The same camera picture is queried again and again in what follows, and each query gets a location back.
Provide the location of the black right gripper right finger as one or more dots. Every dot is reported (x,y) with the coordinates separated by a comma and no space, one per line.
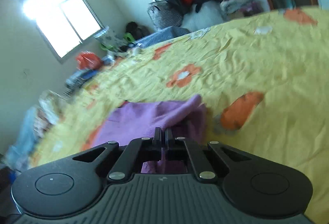
(253,185)

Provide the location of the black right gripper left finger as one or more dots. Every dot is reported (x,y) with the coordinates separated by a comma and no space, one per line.
(70,185)

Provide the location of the purple knit sweater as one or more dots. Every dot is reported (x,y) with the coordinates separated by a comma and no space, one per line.
(137,120)

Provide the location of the light blue cloth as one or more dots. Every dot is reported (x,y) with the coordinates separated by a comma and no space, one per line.
(17,155)

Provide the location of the yellow floral bedspread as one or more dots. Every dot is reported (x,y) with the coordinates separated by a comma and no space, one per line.
(263,79)

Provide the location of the orange plastic bag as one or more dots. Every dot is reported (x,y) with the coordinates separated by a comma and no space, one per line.
(88,60)

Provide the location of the white plastic bag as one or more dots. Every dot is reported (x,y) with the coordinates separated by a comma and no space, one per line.
(209,15)

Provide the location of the checkered fabric bag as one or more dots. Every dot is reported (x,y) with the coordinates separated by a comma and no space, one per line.
(163,15)

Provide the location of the black backpack by wall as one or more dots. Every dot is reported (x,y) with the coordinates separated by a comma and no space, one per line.
(137,31)

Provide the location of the window with metal frame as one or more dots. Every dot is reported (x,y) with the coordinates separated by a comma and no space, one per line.
(64,24)

